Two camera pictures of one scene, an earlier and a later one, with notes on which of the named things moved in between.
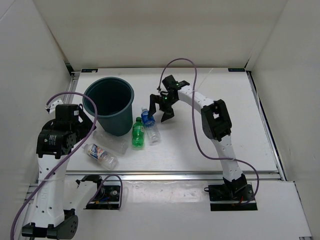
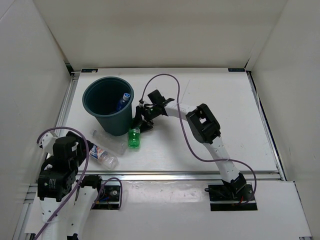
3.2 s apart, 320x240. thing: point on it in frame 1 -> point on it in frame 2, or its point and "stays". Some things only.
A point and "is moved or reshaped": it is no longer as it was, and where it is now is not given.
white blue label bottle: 107,159 stays
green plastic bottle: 138,133 is moved or reshaped
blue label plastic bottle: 153,133 -> 123,103
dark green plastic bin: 114,97 stays
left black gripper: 85,124 -> 81,148
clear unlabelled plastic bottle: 119,144 stays
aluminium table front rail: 175,175 stays
